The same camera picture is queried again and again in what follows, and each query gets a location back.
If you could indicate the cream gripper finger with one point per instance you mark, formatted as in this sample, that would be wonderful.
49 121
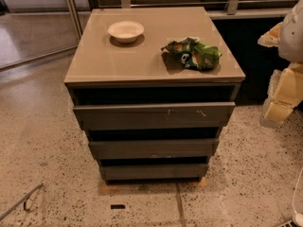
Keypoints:
271 37
282 98

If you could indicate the green crumpled chip bag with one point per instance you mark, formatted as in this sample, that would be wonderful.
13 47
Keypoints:
194 54

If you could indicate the grey top drawer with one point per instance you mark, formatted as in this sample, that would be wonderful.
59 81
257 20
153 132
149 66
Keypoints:
154 116

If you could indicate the grey middle drawer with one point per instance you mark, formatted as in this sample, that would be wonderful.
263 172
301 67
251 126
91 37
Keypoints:
147 149

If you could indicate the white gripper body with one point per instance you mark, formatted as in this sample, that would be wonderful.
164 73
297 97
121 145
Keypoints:
292 38

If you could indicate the white ceramic bowl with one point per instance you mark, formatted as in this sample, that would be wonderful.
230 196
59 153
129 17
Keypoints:
125 31

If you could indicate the grey bottom drawer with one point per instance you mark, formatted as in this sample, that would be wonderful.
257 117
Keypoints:
126 173

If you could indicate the grey metal rod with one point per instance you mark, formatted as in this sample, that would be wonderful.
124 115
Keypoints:
23 200

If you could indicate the grey drawer cabinet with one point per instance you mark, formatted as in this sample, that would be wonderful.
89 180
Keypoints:
107 72

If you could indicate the grey drawer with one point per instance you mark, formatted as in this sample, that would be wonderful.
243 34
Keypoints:
154 116
147 149
126 173

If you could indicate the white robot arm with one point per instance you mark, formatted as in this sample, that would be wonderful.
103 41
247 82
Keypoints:
290 45

